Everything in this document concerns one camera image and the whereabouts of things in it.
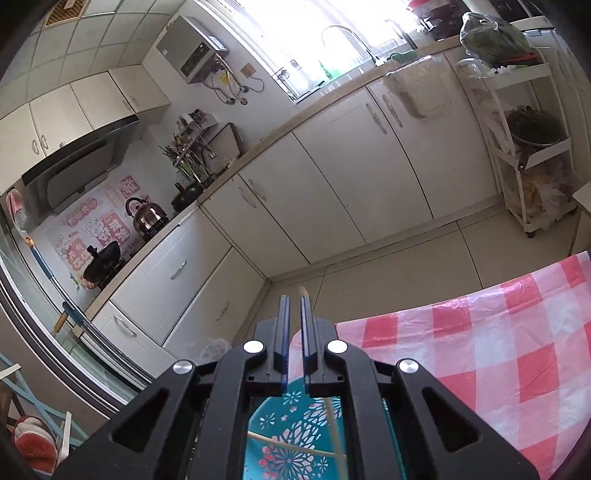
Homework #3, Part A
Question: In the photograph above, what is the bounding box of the wall utensil rack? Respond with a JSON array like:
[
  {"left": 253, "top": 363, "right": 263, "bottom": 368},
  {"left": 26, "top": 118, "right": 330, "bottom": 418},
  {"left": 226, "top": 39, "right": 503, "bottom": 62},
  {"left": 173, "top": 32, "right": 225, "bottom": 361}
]
[{"left": 158, "top": 110, "right": 218, "bottom": 182}]

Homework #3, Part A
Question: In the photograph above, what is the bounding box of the black wok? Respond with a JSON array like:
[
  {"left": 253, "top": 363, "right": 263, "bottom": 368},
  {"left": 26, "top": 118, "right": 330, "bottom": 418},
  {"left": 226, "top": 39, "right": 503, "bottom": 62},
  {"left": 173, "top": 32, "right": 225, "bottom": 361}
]
[{"left": 83, "top": 241, "right": 122, "bottom": 290}]

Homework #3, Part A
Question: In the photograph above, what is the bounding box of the steel kettle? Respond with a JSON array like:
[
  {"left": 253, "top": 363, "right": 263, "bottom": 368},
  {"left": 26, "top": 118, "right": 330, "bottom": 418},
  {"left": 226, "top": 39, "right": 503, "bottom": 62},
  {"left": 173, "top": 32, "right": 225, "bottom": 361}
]
[{"left": 126, "top": 196, "right": 168, "bottom": 237}]

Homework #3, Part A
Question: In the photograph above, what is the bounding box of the black lidded pan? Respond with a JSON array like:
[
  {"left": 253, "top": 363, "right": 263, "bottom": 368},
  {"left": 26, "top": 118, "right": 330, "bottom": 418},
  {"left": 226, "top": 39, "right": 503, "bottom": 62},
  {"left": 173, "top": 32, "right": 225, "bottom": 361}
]
[{"left": 505, "top": 108, "right": 567, "bottom": 171}]

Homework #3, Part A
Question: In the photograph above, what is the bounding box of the blue plastic cutout basket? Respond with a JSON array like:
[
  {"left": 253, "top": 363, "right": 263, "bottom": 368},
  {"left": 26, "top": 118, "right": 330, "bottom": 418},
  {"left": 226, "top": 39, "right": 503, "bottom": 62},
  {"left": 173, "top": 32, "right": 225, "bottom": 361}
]
[{"left": 242, "top": 376, "right": 409, "bottom": 480}]

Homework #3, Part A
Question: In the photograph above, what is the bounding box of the silver water heater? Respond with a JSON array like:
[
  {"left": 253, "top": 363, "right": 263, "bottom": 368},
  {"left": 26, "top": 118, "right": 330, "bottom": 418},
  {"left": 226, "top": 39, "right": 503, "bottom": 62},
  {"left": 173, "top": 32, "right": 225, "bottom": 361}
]
[{"left": 156, "top": 16, "right": 228, "bottom": 85}]

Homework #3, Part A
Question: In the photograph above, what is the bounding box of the blue handled mop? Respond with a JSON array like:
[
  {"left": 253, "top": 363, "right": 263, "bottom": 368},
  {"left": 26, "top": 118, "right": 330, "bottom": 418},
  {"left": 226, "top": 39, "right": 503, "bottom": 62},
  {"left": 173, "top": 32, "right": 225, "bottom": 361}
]
[{"left": 23, "top": 235, "right": 86, "bottom": 339}]

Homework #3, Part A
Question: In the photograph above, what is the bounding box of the white countertop appliance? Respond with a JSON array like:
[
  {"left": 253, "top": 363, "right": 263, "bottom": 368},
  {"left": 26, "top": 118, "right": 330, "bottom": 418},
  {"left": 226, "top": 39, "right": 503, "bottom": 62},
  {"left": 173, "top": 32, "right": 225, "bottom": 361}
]
[{"left": 203, "top": 122, "right": 243, "bottom": 177}]

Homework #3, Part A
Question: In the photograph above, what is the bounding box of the ceiling vent grille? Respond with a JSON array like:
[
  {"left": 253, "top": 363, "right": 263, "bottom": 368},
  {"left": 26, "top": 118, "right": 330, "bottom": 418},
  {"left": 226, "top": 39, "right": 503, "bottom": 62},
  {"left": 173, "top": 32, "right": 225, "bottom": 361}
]
[{"left": 43, "top": 0, "right": 89, "bottom": 27}]

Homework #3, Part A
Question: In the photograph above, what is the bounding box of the red white slipper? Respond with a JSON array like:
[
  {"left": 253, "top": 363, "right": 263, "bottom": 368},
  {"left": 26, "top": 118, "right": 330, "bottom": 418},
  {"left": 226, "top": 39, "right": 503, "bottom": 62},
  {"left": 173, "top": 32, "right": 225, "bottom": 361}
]
[{"left": 13, "top": 414, "right": 59, "bottom": 474}]

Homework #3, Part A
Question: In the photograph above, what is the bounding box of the wooden chopstick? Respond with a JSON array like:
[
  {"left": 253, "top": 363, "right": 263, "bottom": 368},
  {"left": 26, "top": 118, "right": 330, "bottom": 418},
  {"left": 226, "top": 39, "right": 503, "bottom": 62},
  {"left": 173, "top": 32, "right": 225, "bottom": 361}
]
[
  {"left": 325, "top": 398, "right": 347, "bottom": 480},
  {"left": 247, "top": 429, "right": 348, "bottom": 460}
]

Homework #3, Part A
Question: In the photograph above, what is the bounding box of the clear hanging plastic bag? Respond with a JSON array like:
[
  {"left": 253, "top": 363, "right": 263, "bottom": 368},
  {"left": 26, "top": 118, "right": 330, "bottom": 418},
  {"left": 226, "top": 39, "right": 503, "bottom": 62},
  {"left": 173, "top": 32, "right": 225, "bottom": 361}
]
[{"left": 385, "top": 57, "right": 454, "bottom": 121}]

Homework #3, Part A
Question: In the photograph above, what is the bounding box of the grey sliding door frame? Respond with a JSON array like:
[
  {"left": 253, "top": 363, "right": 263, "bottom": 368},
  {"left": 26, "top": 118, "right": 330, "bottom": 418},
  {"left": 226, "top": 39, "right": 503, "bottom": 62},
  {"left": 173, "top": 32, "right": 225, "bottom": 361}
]
[{"left": 0, "top": 217, "right": 154, "bottom": 417}]

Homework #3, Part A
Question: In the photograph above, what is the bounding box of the bag of green vegetables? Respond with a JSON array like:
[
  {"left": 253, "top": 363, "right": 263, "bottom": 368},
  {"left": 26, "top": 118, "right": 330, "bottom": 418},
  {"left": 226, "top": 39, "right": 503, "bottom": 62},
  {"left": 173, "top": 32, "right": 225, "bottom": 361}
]
[{"left": 460, "top": 11, "right": 533, "bottom": 65}]

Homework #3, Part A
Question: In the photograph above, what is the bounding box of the cream wall cabinet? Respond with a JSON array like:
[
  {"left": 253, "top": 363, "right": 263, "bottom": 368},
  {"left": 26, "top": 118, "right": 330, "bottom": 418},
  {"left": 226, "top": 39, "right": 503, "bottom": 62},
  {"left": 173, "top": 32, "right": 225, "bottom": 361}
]
[{"left": 0, "top": 65, "right": 172, "bottom": 197}]

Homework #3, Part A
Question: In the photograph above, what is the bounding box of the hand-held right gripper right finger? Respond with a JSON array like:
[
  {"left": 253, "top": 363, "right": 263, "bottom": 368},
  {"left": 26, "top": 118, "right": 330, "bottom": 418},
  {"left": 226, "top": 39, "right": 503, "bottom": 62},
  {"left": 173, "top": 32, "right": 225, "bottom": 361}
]
[{"left": 300, "top": 295, "right": 539, "bottom": 480}]

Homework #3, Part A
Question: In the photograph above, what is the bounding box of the white storage cart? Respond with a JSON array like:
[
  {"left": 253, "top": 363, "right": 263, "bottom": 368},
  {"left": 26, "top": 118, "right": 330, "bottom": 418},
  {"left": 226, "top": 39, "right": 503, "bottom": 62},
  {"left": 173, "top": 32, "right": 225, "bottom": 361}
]
[{"left": 456, "top": 62, "right": 581, "bottom": 239}]

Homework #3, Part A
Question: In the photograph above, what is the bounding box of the light blue folding frame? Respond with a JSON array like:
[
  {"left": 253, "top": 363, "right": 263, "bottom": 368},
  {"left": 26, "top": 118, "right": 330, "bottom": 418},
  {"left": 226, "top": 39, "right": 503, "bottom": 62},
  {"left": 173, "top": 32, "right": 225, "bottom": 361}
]
[{"left": 0, "top": 354, "right": 73, "bottom": 459}]

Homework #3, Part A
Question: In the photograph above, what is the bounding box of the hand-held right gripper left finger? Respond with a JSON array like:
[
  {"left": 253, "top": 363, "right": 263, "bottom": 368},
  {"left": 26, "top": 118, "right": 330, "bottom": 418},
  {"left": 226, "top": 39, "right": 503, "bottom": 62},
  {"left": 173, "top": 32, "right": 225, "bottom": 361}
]
[{"left": 53, "top": 295, "right": 291, "bottom": 480}]

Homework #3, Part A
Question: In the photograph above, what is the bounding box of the pink printed wall sticker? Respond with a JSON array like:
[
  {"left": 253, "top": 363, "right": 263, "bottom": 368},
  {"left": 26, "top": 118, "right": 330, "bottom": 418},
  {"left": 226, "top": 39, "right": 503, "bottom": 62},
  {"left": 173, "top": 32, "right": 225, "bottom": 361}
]
[{"left": 45, "top": 174, "right": 140, "bottom": 288}]

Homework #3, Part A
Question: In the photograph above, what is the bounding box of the chrome sink faucet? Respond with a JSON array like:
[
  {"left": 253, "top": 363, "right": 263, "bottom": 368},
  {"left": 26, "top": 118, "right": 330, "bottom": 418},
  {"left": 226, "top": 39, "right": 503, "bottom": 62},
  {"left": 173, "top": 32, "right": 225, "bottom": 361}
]
[{"left": 320, "top": 25, "right": 378, "bottom": 66}]

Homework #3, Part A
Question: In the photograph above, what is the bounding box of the pink white checked tablecloth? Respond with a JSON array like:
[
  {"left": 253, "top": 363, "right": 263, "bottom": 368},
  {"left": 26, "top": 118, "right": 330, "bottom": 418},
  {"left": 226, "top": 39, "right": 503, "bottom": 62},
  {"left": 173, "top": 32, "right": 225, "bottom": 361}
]
[{"left": 288, "top": 251, "right": 591, "bottom": 480}]

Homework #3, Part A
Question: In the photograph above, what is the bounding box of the black cooking pot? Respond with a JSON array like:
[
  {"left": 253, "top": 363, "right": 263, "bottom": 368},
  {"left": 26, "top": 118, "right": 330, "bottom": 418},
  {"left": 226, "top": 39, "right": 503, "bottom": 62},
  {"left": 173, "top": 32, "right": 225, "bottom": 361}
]
[{"left": 171, "top": 182, "right": 204, "bottom": 213}]

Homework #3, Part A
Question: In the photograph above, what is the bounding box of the black range hood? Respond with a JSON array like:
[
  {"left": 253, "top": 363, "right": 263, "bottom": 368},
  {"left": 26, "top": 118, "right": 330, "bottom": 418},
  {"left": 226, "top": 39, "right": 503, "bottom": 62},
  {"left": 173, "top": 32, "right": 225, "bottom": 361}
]
[{"left": 21, "top": 115, "right": 140, "bottom": 214}]

